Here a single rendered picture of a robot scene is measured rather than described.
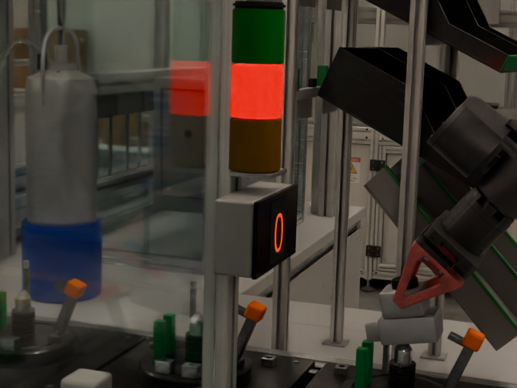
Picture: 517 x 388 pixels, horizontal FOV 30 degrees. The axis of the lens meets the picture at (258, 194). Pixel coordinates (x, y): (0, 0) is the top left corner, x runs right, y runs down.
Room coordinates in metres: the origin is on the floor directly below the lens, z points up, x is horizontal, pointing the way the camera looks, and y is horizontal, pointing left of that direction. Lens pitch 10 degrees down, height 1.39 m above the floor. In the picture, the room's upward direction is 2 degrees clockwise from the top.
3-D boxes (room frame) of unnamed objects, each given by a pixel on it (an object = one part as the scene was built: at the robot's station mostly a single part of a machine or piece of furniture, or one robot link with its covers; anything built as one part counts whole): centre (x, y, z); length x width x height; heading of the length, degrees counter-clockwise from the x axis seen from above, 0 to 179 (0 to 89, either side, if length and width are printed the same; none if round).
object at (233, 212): (0.91, 0.00, 1.29); 0.12 x 0.05 x 0.25; 161
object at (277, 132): (0.91, 0.00, 1.28); 0.05 x 0.05 x 0.05
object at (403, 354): (1.05, -0.17, 1.04); 0.02 x 0.02 x 0.03
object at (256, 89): (0.91, 0.00, 1.33); 0.05 x 0.05 x 0.05
